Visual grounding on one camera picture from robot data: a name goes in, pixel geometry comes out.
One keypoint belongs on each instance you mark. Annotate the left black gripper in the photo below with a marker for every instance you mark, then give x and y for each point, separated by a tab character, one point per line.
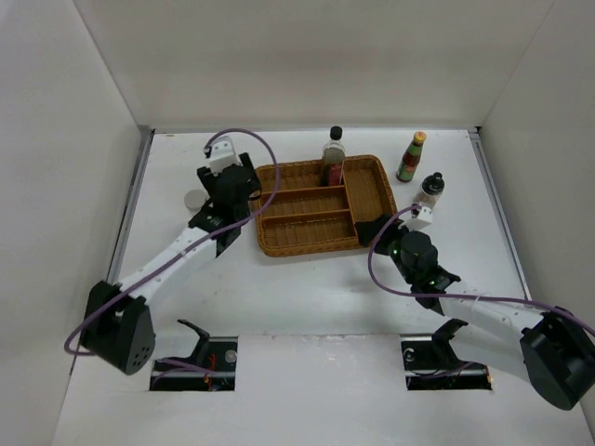
210	181

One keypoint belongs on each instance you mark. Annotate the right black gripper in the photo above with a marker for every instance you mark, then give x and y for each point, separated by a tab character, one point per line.
364	229

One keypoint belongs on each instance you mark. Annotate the silver-cap blue-label jar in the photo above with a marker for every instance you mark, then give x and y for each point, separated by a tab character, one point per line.
195	199

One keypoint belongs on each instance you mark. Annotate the tall red-label glass bottle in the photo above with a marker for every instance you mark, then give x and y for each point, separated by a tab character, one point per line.
333	158

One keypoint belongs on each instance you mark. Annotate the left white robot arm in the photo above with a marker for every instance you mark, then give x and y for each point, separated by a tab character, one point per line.
118	324

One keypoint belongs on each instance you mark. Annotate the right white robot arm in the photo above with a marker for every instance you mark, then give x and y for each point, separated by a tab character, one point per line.
546	346

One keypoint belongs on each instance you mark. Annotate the brown wicker divided tray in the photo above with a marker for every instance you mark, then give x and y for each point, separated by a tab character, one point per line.
302	216

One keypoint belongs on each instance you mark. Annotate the black-cap pepper shaker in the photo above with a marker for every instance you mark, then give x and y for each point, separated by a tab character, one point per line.
430	190

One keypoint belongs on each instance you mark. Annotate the green-label red sauce bottle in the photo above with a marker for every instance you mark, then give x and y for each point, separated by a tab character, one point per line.
411	158

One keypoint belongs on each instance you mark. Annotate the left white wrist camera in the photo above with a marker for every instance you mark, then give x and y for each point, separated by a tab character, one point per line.
220	154

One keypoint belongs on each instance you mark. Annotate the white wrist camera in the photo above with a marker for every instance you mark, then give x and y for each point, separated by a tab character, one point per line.
420	214
220	154

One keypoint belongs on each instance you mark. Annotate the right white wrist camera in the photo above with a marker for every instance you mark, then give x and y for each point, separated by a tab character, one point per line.
420	214

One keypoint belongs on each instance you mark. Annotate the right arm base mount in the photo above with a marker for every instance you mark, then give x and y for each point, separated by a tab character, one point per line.
430	364

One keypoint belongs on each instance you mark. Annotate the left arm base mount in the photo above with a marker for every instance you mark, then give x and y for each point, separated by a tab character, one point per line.
210	367

